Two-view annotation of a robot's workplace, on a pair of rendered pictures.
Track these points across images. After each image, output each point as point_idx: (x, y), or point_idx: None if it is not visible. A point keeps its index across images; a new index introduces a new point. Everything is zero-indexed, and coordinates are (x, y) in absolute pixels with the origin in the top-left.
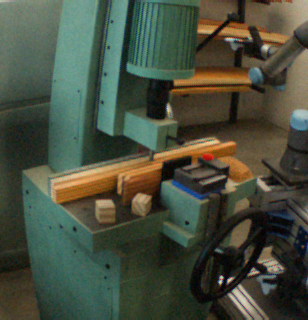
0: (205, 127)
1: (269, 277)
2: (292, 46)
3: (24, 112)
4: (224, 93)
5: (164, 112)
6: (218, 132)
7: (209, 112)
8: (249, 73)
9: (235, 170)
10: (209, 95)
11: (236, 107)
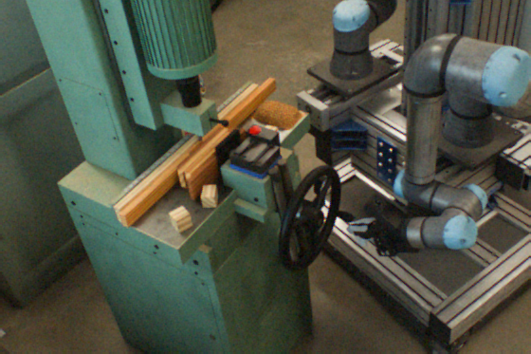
0: None
1: (360, 230)
2: None
3: (16, 95)
4: None
5: (199, 97)
6: None
7: None
8: None
9: (283, 117)
10: None
11: None
